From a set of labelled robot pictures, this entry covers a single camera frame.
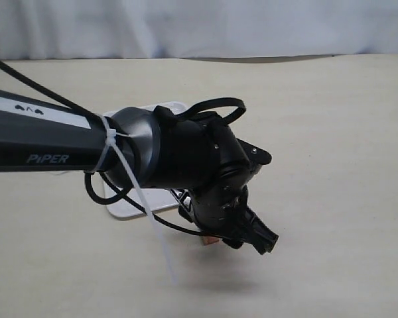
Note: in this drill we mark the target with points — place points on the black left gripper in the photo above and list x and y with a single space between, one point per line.
223 212

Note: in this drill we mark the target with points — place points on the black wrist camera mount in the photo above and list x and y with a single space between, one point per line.
257 157

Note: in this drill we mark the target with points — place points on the white zip tie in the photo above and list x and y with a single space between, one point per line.
136 189

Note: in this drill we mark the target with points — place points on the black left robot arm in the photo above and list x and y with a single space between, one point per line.
194 155

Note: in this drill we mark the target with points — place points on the white backdrop curtain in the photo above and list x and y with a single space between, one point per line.
195 29

